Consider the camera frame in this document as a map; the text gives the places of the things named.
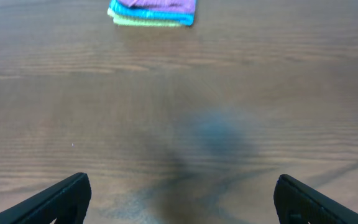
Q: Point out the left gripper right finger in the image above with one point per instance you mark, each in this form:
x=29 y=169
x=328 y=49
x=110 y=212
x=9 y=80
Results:
x=297 y=203

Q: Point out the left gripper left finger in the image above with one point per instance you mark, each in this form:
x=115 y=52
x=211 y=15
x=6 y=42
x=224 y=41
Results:
x=66 y=202

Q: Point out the purple cloth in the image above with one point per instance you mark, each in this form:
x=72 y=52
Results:
x=181 y=6

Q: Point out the folded blue cloth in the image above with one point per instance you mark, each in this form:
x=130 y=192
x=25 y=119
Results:
x=182 y=18

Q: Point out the yellow-green cloth under blue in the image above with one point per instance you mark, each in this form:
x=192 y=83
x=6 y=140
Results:
x=132 y=21

